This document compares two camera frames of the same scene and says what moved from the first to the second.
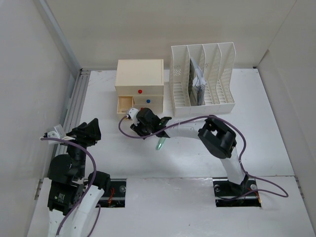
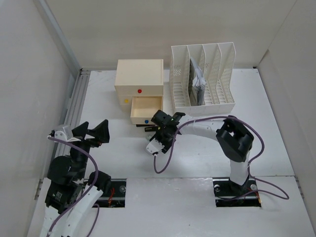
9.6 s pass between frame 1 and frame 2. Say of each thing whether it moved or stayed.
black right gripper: moved
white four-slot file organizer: stayed
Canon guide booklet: stayed
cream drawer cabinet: stayed
